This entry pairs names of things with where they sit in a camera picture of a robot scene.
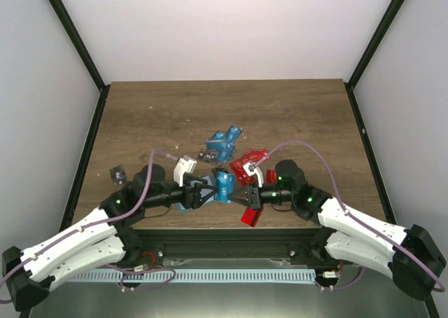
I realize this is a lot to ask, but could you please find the black card near holder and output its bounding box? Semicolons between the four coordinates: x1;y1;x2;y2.
211;164;229;178

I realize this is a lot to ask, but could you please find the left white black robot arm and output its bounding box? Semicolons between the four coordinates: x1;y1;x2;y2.
1;165;218;312

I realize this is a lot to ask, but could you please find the teal leather card holder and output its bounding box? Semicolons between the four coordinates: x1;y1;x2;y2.
176;175;216;212

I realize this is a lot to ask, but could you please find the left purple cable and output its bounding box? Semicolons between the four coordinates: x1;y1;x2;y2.
0;148;179;304

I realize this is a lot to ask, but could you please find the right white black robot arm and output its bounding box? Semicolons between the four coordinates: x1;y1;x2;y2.
228;160;447;300

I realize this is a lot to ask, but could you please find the black aluminium front rail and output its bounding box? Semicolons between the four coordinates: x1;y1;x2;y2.
45;228;414;263

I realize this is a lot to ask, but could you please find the grey metal tray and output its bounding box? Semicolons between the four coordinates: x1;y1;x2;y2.
30;270;429;317

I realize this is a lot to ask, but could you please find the black card beside blue pile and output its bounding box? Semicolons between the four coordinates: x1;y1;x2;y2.
197;148;218;165

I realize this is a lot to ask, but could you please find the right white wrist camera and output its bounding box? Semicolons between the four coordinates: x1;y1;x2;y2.
243;161;264;188

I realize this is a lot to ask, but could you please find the right black frame post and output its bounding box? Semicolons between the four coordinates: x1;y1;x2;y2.
347;0;417;88

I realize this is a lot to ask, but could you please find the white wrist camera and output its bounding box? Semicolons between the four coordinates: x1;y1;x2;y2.
243;161;264;188
173;155;197;187

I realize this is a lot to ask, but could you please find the black frame post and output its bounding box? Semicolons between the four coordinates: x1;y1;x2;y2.
347;0;417;88
37;0;107;92

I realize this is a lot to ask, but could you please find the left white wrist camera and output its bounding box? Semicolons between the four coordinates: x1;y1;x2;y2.
173;155;197;187

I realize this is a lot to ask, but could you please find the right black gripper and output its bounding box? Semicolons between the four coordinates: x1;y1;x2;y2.
228;181;295;210

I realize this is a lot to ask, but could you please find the blue card lower pile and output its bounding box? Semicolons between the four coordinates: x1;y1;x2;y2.
215;144;235;163

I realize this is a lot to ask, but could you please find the left black frame post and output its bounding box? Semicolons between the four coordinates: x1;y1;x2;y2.
37;0;107;92

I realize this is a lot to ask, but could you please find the red VIP card centre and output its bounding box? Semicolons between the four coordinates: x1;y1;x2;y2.
240;207;264;228

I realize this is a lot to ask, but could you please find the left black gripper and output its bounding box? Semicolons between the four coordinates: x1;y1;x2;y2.
145;175;219;211

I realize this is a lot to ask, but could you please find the blue card with stripe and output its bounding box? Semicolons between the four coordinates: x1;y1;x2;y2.
206;130;232;150

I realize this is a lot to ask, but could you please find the light blue slotted cable duct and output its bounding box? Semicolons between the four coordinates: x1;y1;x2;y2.
70;268;316;284

